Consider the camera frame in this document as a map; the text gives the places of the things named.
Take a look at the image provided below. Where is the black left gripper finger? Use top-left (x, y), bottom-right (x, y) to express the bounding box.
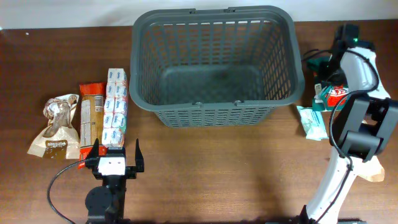
top-left (88, 138), bottom-right (100, 159)
top-left (135, 139), bottom-right (144, 167)

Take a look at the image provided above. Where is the white tissue multipack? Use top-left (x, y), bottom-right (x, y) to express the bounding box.
top-left (102, 68), bottom-right (128, 147)

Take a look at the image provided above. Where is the green red snack bag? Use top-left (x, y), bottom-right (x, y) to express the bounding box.
top-left (307, 57), bottom-right (349, 112)

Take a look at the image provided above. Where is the light blue wipes pack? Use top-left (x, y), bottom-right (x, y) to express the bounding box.
top-left (296, 106), bottom-right (328, 141)

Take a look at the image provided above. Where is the beige paper bag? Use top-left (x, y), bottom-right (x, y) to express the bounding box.
top-left (358, 156), bottom-right (385, 182)

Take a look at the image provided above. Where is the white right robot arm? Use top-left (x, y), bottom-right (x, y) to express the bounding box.
top-left (297, 24), bottom-right (397, 223)

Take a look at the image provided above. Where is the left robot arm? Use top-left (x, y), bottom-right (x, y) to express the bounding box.
top-left (85, 139), bottom-right (145, 224)

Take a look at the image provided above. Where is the brown white cookie bag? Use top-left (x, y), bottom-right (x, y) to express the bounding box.
top-left (27, 94), bottom-right (80, 159)

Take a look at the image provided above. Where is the orange cracker package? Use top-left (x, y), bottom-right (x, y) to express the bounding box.
top-left (80, 83), bottom-right (107, 160)

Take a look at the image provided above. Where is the grey plastic basket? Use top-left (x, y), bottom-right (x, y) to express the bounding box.
top-left (129, 6), bottom-right (305, 128)

